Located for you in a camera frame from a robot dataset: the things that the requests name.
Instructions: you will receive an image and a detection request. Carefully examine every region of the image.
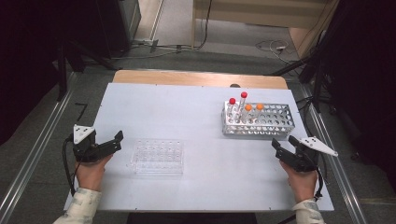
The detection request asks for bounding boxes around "light wooden furniture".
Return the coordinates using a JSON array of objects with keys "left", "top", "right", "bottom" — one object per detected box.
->
[{"left": 191, "top": 0, "right": 340, "bottom": 60}]

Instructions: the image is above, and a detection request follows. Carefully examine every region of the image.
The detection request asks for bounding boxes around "left hand-held gripper cable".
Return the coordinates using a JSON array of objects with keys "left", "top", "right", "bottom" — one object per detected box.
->
[{"left": 62, "top": 136, "right": 78, "bottom": 197}]

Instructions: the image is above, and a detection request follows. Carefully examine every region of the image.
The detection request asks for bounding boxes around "orange-capped test tube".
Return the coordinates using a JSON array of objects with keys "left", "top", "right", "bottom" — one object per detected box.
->
[
  {"left": 252, "top": 103, "right": 265, "bottom": 120},
  {"left": 241, "top": 104, "right": 253, "bottom": 123}
]

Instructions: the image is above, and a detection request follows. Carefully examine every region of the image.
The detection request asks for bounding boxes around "aluminium rail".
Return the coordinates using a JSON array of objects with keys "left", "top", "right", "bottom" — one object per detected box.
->
[
  {"left": 298, "top": 82, "right": 370, "bottom": 224},
  {"left": 0, "top": 73, "right": 78, "bottom": 216}
]

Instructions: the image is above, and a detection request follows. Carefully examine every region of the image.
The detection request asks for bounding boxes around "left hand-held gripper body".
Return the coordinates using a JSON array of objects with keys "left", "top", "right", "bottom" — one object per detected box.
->
[{"left": 72, "top": 124, "right": 108, "bottom": 163}]

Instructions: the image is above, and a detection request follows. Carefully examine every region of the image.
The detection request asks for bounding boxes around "black cabinet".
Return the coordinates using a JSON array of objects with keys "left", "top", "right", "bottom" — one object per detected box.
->
[{"left": 96, "top": 0, "right": 143, "bottom": 59}]

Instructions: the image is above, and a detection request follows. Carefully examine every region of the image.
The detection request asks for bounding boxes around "light floor strip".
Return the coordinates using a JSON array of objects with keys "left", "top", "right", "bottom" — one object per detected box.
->
[{"left": 148, "top": 0, "right": 166, "bottom": 41}]

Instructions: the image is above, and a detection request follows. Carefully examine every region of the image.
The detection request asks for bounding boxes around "white floor cable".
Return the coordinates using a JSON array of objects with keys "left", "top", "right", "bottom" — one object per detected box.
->
[{"left": 255, "top": 38, "right": 292, "bottom": 63}]

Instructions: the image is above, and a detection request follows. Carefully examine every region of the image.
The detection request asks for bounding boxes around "person's right hand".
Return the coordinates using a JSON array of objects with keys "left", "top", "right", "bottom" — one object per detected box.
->
[{"left": 279, "top": 161, "right": 319, "bottom": 204}]

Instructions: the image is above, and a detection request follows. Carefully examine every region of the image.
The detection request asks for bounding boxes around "clear acrylic tube rack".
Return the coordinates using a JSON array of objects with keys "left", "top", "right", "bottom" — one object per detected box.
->
[{"left": 129, "top": 138, "right": 185, "bottom": 175}]

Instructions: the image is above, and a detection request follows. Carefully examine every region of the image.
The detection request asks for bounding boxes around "right hand-held gripper cable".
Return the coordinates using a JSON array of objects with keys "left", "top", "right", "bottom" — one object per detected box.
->
[{"left": 312, "top": 155, "right": 329, "bottom": 202}]

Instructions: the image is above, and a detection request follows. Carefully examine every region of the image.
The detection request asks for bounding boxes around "person's left hand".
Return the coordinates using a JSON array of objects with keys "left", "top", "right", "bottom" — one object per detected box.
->
[{"left": 74, "top": 154, "right": 115, "bottom": 192}]

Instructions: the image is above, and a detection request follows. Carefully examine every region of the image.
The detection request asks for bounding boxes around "grey floor cable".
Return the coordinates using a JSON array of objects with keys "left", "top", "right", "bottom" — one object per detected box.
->
[{"left": 111, "top": 43, "right": 200, "bottom": 60}]

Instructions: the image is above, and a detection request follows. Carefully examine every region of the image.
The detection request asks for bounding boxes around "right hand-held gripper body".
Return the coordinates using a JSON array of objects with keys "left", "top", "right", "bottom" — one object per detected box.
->
[{"left": 290, "top": 135, "right": 339, "bottom": 173}]

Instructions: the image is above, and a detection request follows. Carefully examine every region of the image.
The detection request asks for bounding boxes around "dark curtain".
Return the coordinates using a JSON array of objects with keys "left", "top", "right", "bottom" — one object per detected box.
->
[
  {"left": 0, "top": 0, "right": 64, "bottom": 144},
  {"left": 323, "top": 0, "right": 396, "bottom": 181}
]

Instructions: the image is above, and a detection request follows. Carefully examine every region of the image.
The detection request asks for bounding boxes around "black hanging cable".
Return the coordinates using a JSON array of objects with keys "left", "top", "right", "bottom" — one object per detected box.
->
[{"left": 199, "top": 0, "right": 214, "bottom": 50}]

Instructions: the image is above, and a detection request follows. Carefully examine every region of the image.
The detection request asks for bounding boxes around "metal test tube rack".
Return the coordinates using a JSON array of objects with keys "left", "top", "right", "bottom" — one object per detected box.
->
[{"left": 221, "top": 101, "right": 296, "bottom": 138}]

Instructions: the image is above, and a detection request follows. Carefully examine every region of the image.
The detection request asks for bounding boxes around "hand-held gripper cable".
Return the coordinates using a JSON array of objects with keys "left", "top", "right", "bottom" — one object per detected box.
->
[
  {"left": 312, "top": 155, "right": 329, "bottom": 202},
  {"left": 62, "top": 136, "right": 78, "bottom": 197}
]

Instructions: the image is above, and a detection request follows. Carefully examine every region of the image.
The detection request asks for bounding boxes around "red-capped test tube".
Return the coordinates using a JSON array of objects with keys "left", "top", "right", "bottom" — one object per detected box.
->
[
  {"left": 226, "top": 97, "right": 237, "bottom": 120},
  {"left": 236, "top": 91, "right": 248, "bottom": 120}
]

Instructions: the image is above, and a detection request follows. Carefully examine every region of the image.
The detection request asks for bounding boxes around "black metal stand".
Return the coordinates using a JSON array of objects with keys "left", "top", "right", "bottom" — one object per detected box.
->
[
  {"left": 57, "top": 40, "right": 122, "bottom": 102},
  {"left": 270, "top": 46, "right": 331, "bottom": 113}
]

